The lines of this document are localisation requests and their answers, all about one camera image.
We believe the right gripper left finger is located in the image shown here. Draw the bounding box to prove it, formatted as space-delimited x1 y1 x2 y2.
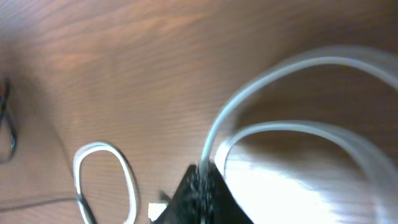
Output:
151 164 202 224

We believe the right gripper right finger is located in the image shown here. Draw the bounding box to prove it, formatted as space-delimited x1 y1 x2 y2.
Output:
203 162 253 224

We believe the white usb cable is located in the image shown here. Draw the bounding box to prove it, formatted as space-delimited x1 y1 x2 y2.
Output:
73 46 398 224

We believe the black usb cable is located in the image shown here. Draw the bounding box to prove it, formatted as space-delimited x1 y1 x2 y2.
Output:
0 77 94 224

